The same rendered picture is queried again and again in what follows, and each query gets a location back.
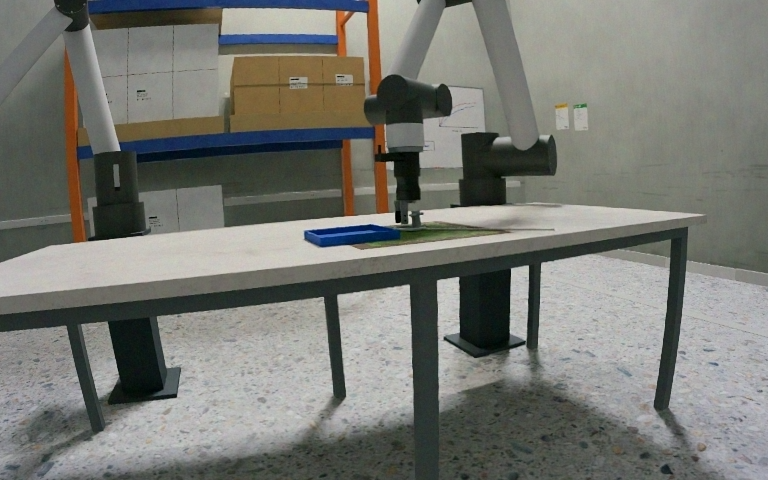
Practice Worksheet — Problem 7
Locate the green grass mat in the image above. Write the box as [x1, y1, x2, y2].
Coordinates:
[347, 221, 515, 250]

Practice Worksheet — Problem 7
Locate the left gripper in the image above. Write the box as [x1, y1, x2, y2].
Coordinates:
[375, 123, 425, 224]

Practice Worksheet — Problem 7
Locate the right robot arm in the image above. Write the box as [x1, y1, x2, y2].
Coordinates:
[0, 0, 146, 237]

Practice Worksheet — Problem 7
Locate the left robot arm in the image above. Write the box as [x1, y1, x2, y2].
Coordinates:
[364, 0, 557, 205]

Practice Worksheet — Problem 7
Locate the blue tray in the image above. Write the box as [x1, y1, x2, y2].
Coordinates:
[304, 224, 401, 247]

